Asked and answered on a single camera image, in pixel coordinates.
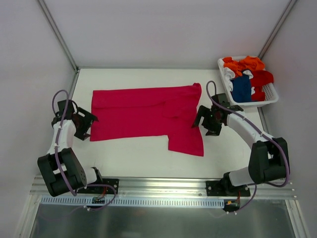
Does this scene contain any crimson pink t shirt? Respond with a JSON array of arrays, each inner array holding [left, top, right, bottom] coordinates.
[[90, 83, 204, 157]]

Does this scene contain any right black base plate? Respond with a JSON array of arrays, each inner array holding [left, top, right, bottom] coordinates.
[[206, 180, 251, 197]]

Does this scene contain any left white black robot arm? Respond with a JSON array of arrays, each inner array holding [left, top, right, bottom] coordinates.
[[37, 100, 104, 197]]

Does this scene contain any orange t shirt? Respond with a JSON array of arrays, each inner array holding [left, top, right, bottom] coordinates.
[[222, 56, 265, 77]]

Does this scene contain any right aluminium frame post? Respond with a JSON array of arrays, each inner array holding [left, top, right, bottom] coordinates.
[[258, 0, 299, 60]]

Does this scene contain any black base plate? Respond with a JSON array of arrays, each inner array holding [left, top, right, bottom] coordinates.
[[77, 178, 119, 195], [206, 180, 251, 197]]

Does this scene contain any blue t shirt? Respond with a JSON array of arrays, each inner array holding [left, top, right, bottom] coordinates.
[[231, 75, 252, 103]]

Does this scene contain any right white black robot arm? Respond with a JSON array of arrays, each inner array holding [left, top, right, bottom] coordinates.
[[193, 93, 290, 196]]

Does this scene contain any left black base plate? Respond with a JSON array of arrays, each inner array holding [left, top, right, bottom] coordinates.
[[77, 178, 119, 195]]

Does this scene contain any white plastic laundry basket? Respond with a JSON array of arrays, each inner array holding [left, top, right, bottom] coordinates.
[[217, 58, 279, 107]]

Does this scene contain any aluminium mounting rail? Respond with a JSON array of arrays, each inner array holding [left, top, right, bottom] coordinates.
[[29, 175, 297, 199]]

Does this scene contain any red t shirt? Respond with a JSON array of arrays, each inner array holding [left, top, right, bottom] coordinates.
[[250, 70, 274, 102]]

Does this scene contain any left aluminium frame post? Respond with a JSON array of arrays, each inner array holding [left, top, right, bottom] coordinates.
[[36, 0, 79, 72]]

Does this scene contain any white slotted cable duct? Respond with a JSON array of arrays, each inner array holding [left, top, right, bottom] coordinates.
[[41, 196, 225, 209]]

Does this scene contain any aluminium frame post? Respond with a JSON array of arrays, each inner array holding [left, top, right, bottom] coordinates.
[[258, 0, 299, 60], [36, 0, 79, 72]]

